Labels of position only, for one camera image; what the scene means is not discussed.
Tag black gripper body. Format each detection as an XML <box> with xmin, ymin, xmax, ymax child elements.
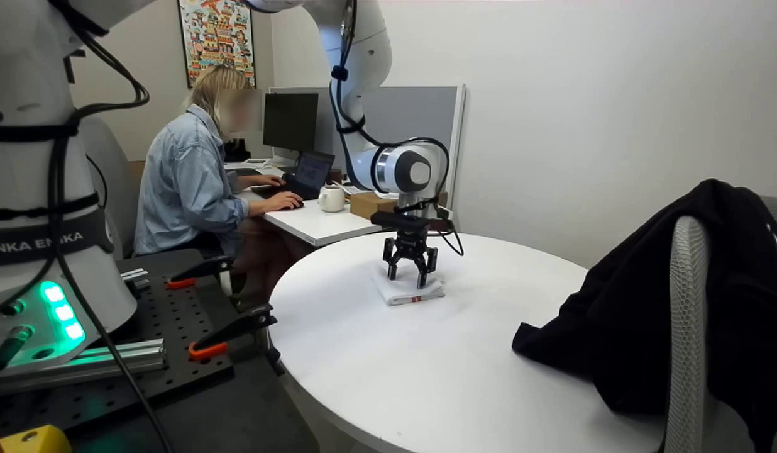
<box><xmin>369</xmin><ymin>207</ymin><xmax>456</xmax><ymax>251</ymax></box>

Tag white towel with red stripes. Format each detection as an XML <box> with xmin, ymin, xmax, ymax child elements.
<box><xmin>374</xmin><ymin>272</ymin><xmax>444</xmax><ymax>307</ymax></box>

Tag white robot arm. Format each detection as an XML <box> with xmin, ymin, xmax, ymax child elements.
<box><xmin>0</xmin><ymin>0</ymin><xmax>451</xmax><ymax>372</ymax></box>

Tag cardboard box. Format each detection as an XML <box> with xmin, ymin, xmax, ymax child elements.
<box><xmin>350</xmin><ymin>194</ymin><xmax>395</xmax><ymax>219</ymax></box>

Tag white desk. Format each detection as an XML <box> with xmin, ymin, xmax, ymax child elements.
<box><xmin>223</xmin><ymin>161</ymin><xmax>379</xmax><ymax>246</ymax></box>

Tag white mug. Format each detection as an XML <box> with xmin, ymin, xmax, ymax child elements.
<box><xmin>317</xmin><ymin>187</ymin><xmax>346</xmax><ymax>214</ymax></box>

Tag black laptop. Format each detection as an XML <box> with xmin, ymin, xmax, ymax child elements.
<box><xmin>254</xmin><ymin>152</ymin><xmax>335</xmax><ymax>200</ymax></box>

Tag black computer monitor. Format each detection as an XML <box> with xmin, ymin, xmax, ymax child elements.
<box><xmin>263</xmin><ymin>94</ymin><xmax>320</xmax><ymax>152</ymax></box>

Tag black orange clamp lower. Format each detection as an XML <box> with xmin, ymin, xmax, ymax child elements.
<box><xmin>185</xmin><ymin>304</ymin><xmax>277</xmax><ymax>362</ymax></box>

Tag black orange clamp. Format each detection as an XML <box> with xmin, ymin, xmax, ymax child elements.
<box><xmin>185</xmin><ymin>304</ymin><xmax>277</xmax><ymax>362</ymax></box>
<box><xmin>165</xmin><ymin>256</ymin><xmax>232</xmax><ymax>289</ymax></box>

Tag black orange clamp upper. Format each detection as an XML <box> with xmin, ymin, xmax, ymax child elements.
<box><xmin>165</xmin><ymin>256</ymin><xmax>232</xmax><ymax>289</ymax></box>

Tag seated person in blue shirt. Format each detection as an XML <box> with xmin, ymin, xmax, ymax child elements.
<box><xmin>133</xmin><ymin>66</ymin><xmax>301</xmax><ymax>289</ymax></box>

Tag black perforated mounting board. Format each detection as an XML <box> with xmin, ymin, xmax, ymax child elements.
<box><xmin>0</xmin><ymin>251</ymin><xmax>234</xmax><ymax>428</ymax></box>

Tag yellow box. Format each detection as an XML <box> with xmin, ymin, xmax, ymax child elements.
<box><xmin>0</xmin><ymin>425</ymin><xmax>73</xmax><ymax>453</ymax></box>

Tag colourful wall poster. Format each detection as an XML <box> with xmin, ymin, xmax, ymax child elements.
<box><xmin>175</xmin><ymin>0</ymin><xmax>254</xmax><ymax>85</ymax></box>

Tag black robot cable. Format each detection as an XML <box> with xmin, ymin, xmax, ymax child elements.
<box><xmin>47</xmin><ymin>0</ymin><xmax>175</xmax><ymax>453</ymax></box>

